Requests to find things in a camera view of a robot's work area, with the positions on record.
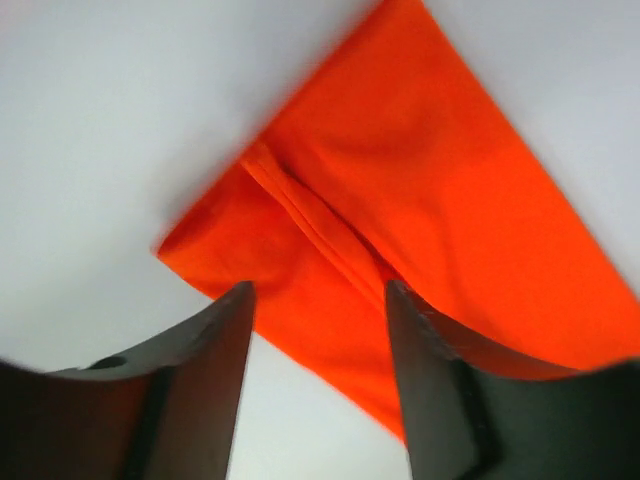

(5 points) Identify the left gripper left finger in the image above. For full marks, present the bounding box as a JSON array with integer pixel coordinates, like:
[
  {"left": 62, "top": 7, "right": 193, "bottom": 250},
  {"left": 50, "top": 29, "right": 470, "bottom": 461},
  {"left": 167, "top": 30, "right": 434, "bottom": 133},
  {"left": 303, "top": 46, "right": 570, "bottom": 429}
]
[{"left": 1, "top": 282, "right": 255, "bottom": 479}]

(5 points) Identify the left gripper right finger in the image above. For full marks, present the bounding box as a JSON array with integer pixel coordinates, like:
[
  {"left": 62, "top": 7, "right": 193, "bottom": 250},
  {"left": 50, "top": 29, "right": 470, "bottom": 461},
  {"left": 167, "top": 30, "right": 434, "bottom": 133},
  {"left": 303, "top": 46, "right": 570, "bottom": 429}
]
[{"left": 385, "top": 281, "right": 639, "bottom": 479}]

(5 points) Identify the orange t-shirt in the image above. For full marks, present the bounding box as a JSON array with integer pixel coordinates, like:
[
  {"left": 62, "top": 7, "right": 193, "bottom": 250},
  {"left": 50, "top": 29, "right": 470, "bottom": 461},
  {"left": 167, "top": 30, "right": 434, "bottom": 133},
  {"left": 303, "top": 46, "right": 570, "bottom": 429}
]
[{"left": 157, "top": 1, "right": 639, "bottom": 435}]

